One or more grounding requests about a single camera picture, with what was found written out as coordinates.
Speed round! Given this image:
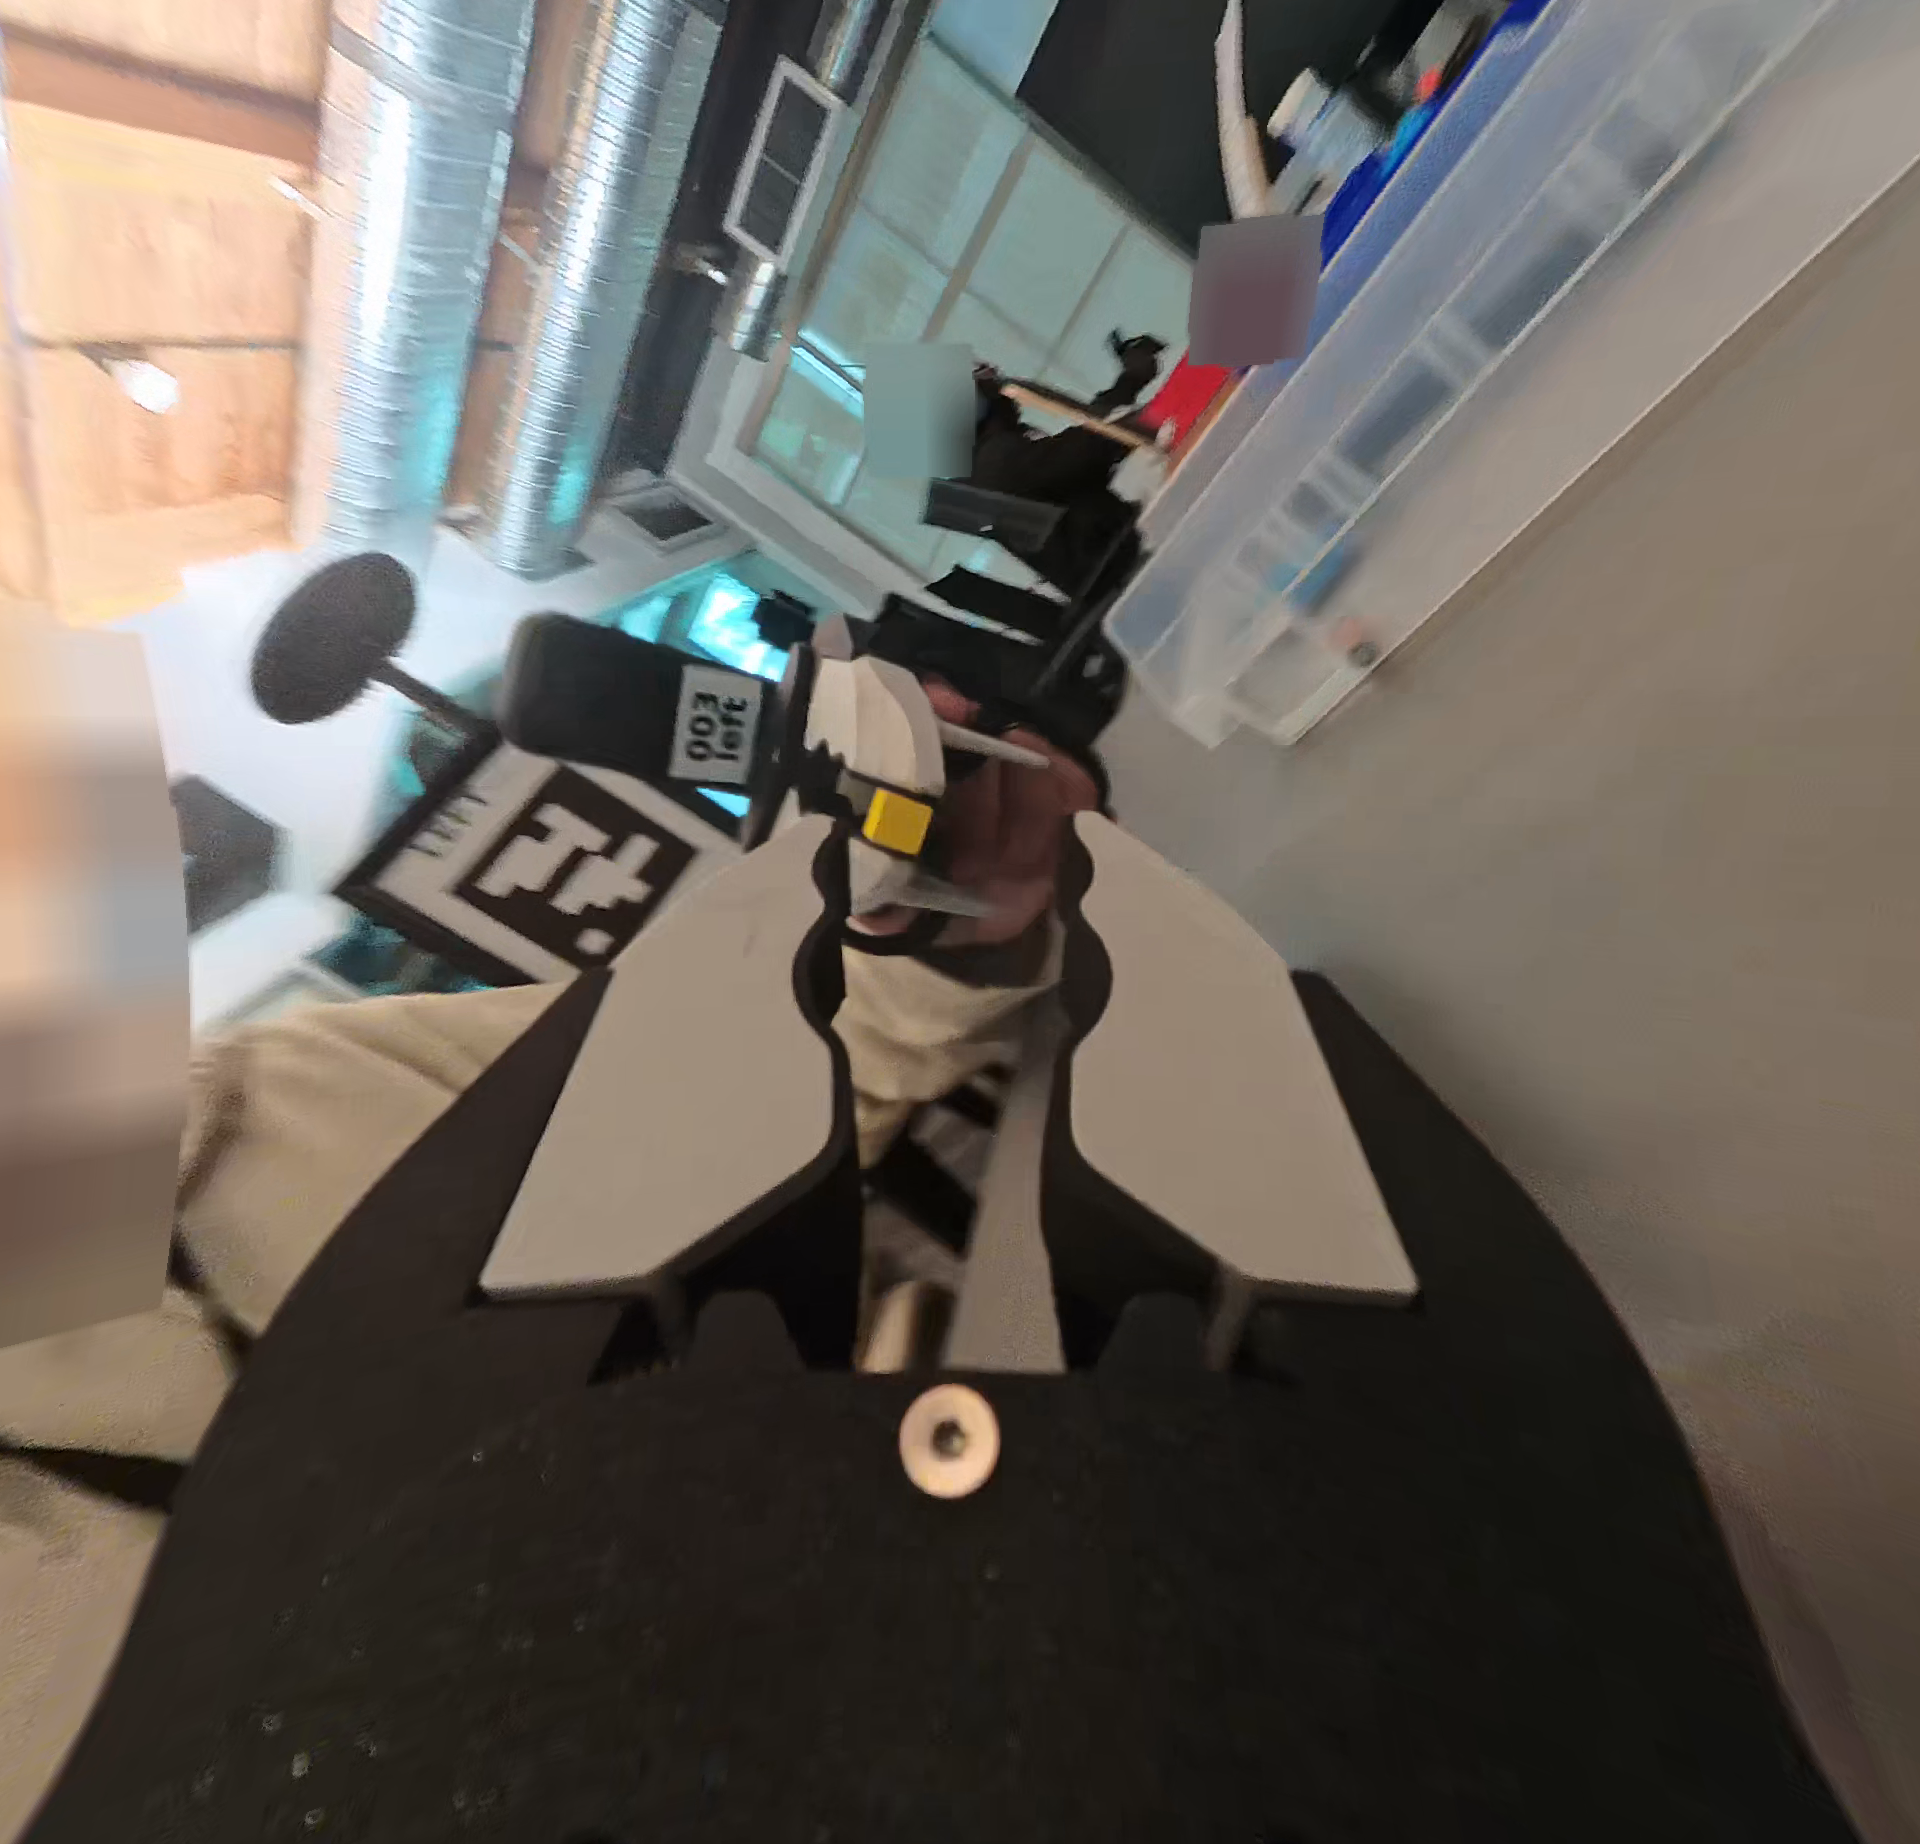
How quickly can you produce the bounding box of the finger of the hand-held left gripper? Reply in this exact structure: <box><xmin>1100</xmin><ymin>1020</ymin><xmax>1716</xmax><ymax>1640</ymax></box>
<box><xmin>849</xmin><ymin>855</ymin><xmax>995</xmax><ymax>928</ymax></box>
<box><xmin>808</xmin><ymin>656</ymin><xmax>1052</xmax><ymax>802</ymax></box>

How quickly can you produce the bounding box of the large black screen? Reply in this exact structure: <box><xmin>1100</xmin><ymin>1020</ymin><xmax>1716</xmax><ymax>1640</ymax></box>
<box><xmin>1020</xmin><ymin>0</ymin><xmax>1502</xmax><ymax>248</ymax></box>

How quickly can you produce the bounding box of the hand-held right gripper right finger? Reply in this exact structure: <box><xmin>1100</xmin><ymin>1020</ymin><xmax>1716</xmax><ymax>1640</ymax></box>
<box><xmin>1064</xmin><ymin>809</ymin><xmax>1424</xmax><ymax>1367</ymax></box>

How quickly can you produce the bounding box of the red storage bin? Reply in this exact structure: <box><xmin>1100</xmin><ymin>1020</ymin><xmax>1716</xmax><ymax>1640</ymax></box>
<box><xmin>1146</xmin><ymin>351</ymin><xmax>1239</xmax><ymax>452</ymax></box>

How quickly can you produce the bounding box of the black speaker box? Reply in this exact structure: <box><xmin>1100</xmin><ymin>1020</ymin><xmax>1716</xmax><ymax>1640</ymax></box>
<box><xmin>171</xmin><ymin>775</ymin><xmax>288</xmax><ymax>932</ymax></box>

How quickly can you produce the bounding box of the light wooden board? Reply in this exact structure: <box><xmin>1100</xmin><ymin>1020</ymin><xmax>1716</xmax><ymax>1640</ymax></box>
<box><xmin>996</xmin><ymin>382</ymin><xmax>1157</xmax><ymax>452</ymax></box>

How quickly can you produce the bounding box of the person's left hand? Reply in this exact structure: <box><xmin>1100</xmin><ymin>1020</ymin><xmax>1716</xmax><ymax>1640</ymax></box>
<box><xmin>918</xmin><ymin>675</ymin><xmax>1113</xmax><ymax>961</ymax></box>

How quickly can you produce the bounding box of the white canister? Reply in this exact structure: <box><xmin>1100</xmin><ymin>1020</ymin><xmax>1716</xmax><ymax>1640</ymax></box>
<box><xmin>1266</xmin><ymin>66</ymin><xmax>1352</xmax><ymax>152</ymax></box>

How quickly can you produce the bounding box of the white air vent grille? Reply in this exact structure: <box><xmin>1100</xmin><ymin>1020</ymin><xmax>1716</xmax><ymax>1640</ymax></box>
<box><xmin>721</xmin><ymin>55</ymin><xmax>849</xmax><ymax>248</ymax></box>

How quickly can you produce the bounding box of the clear plastic organizer box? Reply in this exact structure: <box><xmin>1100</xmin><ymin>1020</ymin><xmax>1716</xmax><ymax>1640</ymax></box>
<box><xmin>1109</xmin><ymin>0</ymin><xmax>1920</xmax><ymax>747</ymax></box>

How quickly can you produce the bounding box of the wide silver ventilation duct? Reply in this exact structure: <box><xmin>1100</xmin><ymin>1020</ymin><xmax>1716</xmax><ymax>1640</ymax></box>
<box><xmin>320</xmin><ymin>0</ymin><xmax>557</xmax><ymax>556</ymax></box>

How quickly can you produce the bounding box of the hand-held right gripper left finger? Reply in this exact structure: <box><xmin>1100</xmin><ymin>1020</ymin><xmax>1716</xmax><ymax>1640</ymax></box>
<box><xmin>479</xmin><ymin>821</ymin><xmax>860</xmax><ymax>1303</ymax></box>

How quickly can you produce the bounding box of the grey desk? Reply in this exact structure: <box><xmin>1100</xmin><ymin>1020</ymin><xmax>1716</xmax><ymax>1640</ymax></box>
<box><xmin>1080</xmin><ymin>179</ymin><xmax>1920</xmax><ymax>1844</ymax></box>

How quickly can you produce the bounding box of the white sign board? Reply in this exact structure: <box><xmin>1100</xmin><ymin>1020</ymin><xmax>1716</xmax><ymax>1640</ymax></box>
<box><xmin>1213</xmin><ymin>0</ymin><xmax>1277</xmax><ymax>219</ymax></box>

